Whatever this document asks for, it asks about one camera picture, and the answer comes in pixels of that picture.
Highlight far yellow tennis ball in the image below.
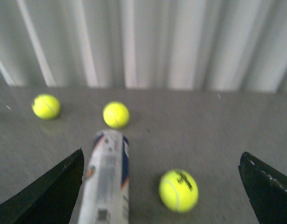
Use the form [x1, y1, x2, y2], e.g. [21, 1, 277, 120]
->
[32, 94, 61, 120]

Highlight tennis ball with black logo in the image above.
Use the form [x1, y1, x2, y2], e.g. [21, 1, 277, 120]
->
[158, 169, 199, 213]

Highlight clear tennis ball can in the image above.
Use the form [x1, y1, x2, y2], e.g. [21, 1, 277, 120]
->
[78, 129, 129, 224]

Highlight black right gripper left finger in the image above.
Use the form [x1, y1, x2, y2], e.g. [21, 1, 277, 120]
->
[0, 149, 84, 224]

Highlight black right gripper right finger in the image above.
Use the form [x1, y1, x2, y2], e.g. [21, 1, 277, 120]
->
[238, 152, 287, 224]

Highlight white pleated curtain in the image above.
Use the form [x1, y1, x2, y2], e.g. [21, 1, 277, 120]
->
[0, 0, 287, 93]

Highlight plain yellow tennis ball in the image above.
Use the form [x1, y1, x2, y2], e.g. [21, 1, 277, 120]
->
[102, 101, 130, 129]

